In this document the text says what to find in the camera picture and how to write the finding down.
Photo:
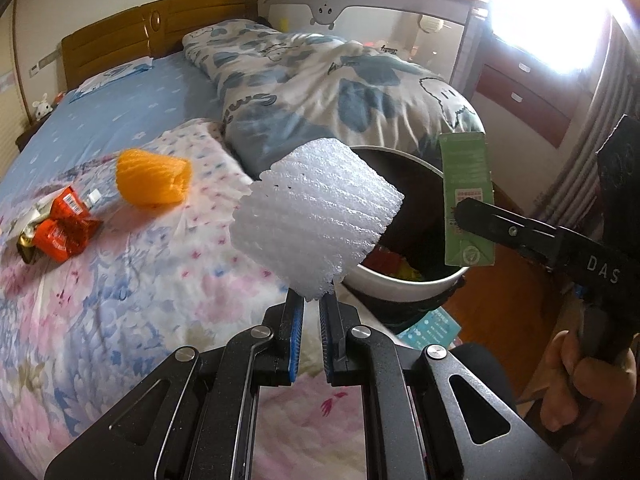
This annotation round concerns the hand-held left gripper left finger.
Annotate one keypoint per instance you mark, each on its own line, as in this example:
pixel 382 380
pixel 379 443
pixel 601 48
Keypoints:
pixel 296 332

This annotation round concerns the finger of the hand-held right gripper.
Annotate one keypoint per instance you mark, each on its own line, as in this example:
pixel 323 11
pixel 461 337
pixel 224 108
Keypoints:
pixel 505 227

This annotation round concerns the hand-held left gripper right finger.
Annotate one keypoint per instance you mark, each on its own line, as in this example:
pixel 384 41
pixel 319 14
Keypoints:
pixel 327 340

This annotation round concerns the green drink carton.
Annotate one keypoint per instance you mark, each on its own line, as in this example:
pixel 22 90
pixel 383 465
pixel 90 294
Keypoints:
pixel 467 170

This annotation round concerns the white round trash bin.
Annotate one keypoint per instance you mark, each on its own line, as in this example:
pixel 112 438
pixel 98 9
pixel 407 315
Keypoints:
pixel 400 287

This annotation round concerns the white foam fruit net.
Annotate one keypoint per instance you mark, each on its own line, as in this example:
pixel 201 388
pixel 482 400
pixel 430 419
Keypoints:
pixel 315 210

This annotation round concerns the orange foam fruit net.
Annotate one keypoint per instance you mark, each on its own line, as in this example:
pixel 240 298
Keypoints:
pixel 150 177

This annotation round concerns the gold foil wrapper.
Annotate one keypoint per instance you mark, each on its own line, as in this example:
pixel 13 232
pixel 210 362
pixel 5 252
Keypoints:
pixel 29 249

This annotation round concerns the person's right hand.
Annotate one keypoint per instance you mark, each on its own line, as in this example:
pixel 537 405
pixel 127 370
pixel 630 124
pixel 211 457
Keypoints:
pixel 590 390

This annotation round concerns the teal printed box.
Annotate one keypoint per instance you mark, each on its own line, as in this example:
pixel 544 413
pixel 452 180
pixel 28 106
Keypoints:
pixel 430 327

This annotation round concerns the red brown wooden dresser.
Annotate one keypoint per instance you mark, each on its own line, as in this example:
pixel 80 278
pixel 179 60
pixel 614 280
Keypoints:
pixel 530 90

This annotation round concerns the white round device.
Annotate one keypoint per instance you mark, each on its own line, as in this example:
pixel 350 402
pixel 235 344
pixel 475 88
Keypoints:
pixel 430 22

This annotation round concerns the blue white patterned quilt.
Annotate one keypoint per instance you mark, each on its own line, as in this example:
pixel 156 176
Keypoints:
pixel 325 85

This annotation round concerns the blue bed sheet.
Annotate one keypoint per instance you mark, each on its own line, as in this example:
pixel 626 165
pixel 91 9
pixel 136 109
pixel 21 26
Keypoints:
pixel 125 115

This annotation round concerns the blue pillow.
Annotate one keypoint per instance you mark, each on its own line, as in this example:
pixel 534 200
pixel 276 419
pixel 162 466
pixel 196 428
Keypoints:
pixel 112 76

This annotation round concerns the dark wooden nightstand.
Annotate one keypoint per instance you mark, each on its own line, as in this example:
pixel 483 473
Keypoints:
pixel 30 135

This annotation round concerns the white rabbit toy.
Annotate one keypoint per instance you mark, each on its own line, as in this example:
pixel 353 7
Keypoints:
pixel 42 106

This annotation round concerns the wooden headboard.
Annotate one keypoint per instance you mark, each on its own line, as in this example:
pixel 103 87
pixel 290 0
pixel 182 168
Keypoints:
pixel 125 35

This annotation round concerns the cream sliding door wardrobe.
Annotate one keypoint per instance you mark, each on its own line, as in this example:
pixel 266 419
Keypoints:
pixel 9 50

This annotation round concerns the grey bed guard rail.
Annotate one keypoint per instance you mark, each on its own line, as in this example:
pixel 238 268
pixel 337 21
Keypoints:
pixel 380 10

